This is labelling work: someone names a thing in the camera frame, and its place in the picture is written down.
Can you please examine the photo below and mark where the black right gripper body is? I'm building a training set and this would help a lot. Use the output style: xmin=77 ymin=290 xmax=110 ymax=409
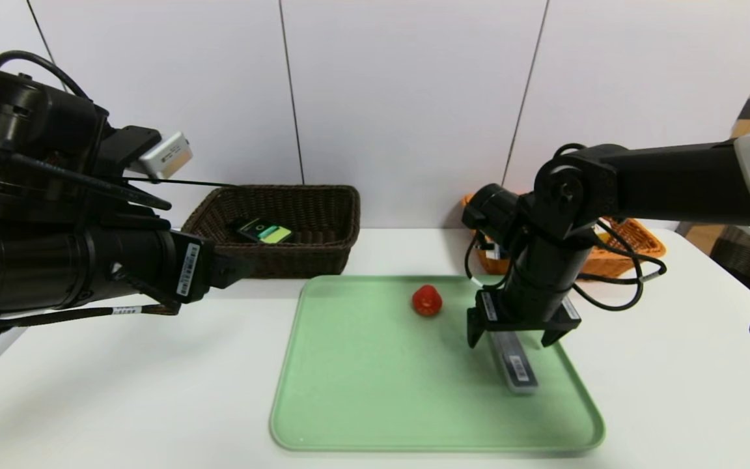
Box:
xmin=475 ymin=234 xmax=594 ymax=332

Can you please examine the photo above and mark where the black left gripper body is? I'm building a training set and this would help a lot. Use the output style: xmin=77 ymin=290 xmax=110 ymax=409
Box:
xmin=120 ymin=229 xmax=215 ymax=304

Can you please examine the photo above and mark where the black facial cleanser bottle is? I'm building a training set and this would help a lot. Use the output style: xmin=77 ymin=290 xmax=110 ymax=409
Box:
xmin=237 ymin=218 xmax=294 ymax=246

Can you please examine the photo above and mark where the grey transparent pencil lead case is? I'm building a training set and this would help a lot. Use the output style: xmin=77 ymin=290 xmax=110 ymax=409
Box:
xmin=489 ymin=331 xmax=540 ymax=395

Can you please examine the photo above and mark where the dark brown wicker basket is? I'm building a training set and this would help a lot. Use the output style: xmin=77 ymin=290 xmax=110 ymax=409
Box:
xmin=182 ymin=186 xmax=361 ymax=279

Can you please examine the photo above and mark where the orange wicker basket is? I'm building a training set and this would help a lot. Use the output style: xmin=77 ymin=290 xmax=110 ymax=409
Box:
xmin=460 ymin=193 xmax=666 ymax=277

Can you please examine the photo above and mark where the red rubber duck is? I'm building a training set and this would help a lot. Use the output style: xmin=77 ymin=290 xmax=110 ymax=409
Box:
xmin=411 ymin=285 xmax=443 ymax=318

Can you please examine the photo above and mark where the light green plastic tray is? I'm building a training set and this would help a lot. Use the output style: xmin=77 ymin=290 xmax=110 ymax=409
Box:
xmin=270 ymin=275 xmax=605 ymax=453

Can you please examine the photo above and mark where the black cable tie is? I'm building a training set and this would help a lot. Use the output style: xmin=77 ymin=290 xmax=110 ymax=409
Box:
xmin=121 ymin=176 xmax=239 ymax=190

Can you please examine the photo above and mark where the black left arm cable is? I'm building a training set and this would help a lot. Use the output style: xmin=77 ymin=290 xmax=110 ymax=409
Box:
xmin=0 ymin=51 xmax=184 ymax=343

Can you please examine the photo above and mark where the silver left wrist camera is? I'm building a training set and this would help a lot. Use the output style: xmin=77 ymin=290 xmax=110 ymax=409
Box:
xmin=139 ymin=132 xmax=193 ymax=180

